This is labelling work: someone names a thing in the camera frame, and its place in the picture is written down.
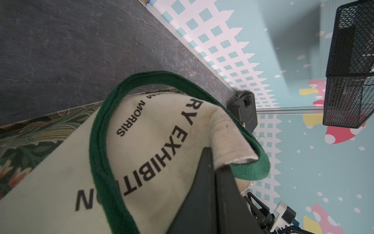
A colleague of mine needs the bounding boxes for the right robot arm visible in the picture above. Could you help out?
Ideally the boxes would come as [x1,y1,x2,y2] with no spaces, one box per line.
[243,192,310,234]

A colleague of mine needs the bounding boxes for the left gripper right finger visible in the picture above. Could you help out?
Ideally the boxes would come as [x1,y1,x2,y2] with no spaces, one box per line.
[215,165,262,234]

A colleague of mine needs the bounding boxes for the black box in basket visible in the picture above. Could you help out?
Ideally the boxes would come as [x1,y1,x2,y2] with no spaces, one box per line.
[326,26,355,78]

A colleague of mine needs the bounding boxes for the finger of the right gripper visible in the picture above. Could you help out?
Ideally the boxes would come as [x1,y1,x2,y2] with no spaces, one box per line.
[243,192,275,230]

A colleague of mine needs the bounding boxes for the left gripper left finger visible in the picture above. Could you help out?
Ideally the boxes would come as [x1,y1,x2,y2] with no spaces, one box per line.
[168,147,217,234]

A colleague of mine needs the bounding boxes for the black plastic tool case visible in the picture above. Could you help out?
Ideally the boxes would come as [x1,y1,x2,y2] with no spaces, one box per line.
[227,92,258,133]

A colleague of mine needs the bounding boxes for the black wire mesh basket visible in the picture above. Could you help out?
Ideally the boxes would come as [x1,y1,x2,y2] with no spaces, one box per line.
[323,1,374,129]

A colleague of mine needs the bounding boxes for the beige canvas tote bag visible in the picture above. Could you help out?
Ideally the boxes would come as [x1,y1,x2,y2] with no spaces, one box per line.
[1,71,270,234]

